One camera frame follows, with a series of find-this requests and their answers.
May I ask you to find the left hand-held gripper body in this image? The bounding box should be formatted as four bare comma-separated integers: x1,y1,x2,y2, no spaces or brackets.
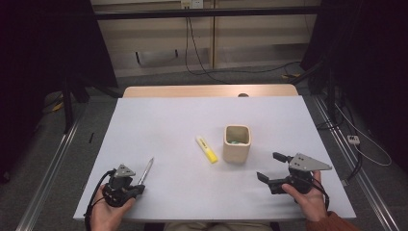
102,164,137,208

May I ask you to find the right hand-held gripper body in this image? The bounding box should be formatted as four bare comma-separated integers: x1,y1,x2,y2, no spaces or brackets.
268,152,333,195

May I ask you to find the beige square cup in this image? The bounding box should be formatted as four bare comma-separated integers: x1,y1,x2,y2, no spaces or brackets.
222,124,252,165

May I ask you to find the yellow highlighter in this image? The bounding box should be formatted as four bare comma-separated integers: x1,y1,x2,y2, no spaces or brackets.
194,135,219,165

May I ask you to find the person's right hand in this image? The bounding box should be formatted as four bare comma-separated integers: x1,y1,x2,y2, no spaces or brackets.
281,169,328,222

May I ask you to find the person's left hand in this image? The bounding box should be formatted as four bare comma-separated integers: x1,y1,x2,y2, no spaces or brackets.
89,187,137,231

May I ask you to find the white table mat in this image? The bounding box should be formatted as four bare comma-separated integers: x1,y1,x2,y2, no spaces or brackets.
72,95,357,222

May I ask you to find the person's lap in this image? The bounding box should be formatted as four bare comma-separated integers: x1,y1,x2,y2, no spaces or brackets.
165,221,272,231

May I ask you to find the black metal stand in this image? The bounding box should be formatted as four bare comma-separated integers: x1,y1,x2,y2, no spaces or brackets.
61,76,91,135

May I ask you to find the wooden table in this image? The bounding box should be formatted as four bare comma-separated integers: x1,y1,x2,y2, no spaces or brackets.
122,84,299,99

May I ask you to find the black curtain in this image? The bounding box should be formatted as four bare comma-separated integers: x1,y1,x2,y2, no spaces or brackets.
299,0,408,174
0,0,118,184

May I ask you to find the black horizontal bar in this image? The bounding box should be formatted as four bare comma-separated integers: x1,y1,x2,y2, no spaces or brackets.
94,6,321,21

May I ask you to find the left hand-held gripper cable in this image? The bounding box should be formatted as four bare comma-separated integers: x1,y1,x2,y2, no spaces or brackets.
84,169,115,231

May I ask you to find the hand-held gripper cable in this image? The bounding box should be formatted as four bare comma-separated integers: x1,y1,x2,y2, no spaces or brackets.
84,169,115,231
312,178,331,212

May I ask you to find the right hand-held gripper cable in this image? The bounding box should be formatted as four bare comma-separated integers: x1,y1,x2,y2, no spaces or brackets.
312,178,331,212

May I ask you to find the metal floor rail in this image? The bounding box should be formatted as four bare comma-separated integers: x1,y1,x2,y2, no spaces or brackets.
312,95,400,231
15,109,85,231

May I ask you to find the black floor cable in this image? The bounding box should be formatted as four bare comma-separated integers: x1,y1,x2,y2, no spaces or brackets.
316,105,364,183

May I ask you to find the white floor cable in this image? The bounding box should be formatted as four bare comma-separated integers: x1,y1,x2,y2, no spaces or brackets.
333,102,393,167

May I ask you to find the black hanging cable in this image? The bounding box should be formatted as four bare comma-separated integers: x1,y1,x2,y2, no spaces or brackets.
184,15,302,85

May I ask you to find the white wall socket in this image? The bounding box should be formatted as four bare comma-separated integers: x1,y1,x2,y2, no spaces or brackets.
180,0,205,10

